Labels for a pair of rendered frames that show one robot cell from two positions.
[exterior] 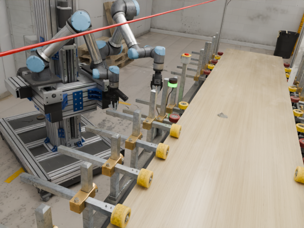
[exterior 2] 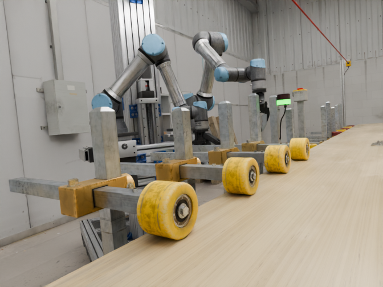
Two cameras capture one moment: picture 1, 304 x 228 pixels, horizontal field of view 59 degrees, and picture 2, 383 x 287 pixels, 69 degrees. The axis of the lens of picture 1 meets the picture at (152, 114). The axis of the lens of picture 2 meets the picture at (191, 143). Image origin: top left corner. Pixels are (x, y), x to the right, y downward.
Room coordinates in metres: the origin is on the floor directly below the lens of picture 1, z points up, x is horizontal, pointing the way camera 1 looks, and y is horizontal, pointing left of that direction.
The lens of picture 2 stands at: (0.38, -0.07, 1.06)
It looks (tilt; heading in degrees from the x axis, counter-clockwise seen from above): 4 degrees down; 16
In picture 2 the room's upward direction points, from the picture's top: 4 degrees counter-clockwise
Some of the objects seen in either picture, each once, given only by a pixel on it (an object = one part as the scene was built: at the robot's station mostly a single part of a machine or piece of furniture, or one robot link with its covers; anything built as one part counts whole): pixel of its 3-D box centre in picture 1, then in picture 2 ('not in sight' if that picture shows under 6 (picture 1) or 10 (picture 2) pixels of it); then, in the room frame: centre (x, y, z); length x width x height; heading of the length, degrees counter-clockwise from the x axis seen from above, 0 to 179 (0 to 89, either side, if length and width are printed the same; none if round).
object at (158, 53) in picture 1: (159, 54); (257, 70); (1.88, -0.01, 1.31); 0.09 x 0.08 x 0.11; 42
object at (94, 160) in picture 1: (100, 161); (157, 168); (1.08, 0.23, 0.95); 0.50 x 0.04 x 0.04; 71
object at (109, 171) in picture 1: (113, 163); (179, 169); (1.07, 0.17, 0.95); 0.14 x 0.06 x 0.05; 161
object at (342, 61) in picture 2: (223, 27); (346, 100); (4.21, -0.95, 1.20); 0.15 x 0.12 x 1.00; 161
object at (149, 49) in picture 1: (148, 51); (243, 74); (1.94, 0.07, 1.30); 0.11 x 0.11 x 0.08; 42
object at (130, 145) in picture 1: (134, 140); (225, 156); (1.31, 0.09, 0.95); 0.14 x 0.06 x 0.05; 161
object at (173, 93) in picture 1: (172, 103); (291, 151); (2.04, -0.16, 0.87); 0.04 x 0.04 x 0.48; 71
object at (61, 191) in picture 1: (69, 194); (72, 191); (0.84, 0.32, 0.95); 0.50 x 0.04 x 0.04; 71
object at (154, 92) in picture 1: (150, 122); (256, 151); (1.57, 0.00, 0.93); 0.04 x 0.04 x 0.48; 71
